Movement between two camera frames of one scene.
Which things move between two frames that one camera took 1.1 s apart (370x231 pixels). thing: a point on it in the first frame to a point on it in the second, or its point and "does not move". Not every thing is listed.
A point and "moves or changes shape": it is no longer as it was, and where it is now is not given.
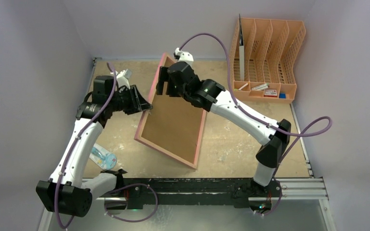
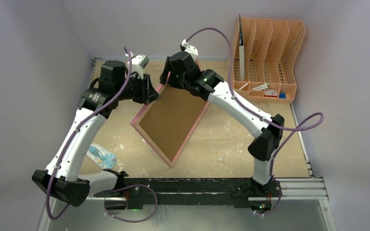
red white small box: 270,93 does not move
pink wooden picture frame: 174,126 moves or changes shape
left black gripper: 142,105 to 148,94
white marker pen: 244,86 does not move
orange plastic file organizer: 265,57 does not move
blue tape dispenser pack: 103,158 does not move
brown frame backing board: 174,123 moves or changes shape
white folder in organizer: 241,53 does not move
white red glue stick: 261,87 does not move
